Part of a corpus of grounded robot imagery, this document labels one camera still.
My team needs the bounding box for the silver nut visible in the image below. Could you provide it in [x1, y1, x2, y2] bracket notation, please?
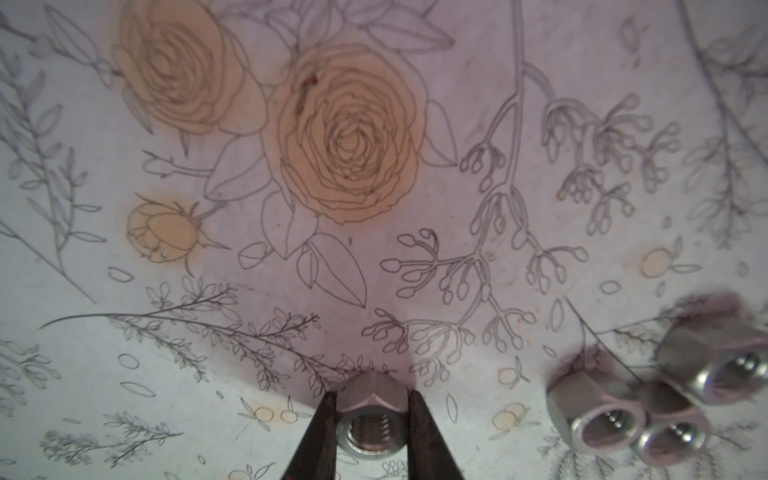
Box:
[631, 380, 711, 467]
[546, 371, 647, 456]
[655, 315, 767, 405]
[335, 370, 409, 460]

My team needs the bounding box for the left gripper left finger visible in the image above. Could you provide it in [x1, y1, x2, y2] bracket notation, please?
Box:
[281, 391, 337, 480]

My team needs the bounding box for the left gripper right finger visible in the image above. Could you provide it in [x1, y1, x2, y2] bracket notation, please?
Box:
[407, 390, 464, 480]

